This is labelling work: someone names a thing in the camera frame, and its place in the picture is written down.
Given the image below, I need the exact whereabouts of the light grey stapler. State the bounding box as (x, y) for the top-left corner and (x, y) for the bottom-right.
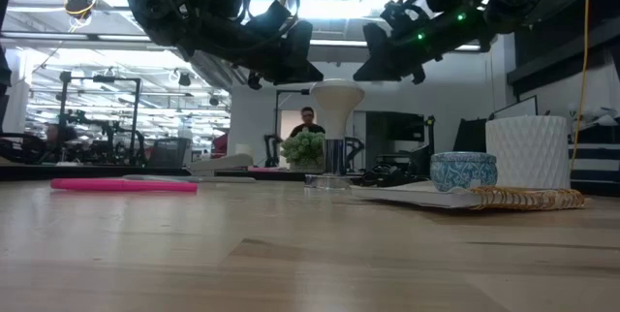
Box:
(187, 152), (256, 176)

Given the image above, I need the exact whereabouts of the black aluminium table frame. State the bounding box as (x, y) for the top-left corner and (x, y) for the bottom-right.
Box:
(0, 164), (620, 197)

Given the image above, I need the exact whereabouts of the computer monitor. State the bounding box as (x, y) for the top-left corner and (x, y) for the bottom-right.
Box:
(487, 94), (539, 122)

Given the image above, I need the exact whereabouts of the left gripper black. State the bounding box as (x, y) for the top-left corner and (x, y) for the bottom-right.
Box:
(193, 1), (325, 91)

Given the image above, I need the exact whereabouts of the black lamp power cord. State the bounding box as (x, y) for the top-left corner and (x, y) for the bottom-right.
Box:
(358, 164), (430, 188)

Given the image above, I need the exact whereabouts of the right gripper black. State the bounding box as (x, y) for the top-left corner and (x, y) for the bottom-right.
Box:
(352, 1), (490, 85)

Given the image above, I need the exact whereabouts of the black ceiling-mounted device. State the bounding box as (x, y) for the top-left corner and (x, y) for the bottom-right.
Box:
(63, 0), (98, 30)

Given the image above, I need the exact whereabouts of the black gantry frame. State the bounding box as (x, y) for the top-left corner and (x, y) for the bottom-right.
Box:
(57, 70), (144, 166)

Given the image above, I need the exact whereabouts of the small green potted plant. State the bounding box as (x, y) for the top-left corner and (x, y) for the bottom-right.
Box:
(279, 130), (326, 172)

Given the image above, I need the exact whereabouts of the person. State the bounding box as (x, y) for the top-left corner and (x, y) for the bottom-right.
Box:
(289, 106), (326, 139)
(42, 122), (78, 158)

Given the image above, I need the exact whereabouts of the black wire mesh basket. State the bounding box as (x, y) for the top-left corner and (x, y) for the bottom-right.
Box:
(144, 136), (193, 169)

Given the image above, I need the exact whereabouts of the white flood lightbulb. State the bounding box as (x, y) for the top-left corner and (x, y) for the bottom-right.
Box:
(308, 78), (366, 141)

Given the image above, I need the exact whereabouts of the navy white striped box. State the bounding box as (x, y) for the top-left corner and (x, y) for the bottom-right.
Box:
(569, 130), (620, 183)

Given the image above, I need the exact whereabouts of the pink pen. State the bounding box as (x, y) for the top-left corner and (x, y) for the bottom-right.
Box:
(49, 177), (199, 194)

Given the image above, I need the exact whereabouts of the white textured cup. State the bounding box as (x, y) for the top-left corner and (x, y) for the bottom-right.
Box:
(484, 114), (572, 191)

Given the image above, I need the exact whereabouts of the beige spiral notebook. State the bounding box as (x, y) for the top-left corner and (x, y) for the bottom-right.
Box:
(351, 180), (587, 211)

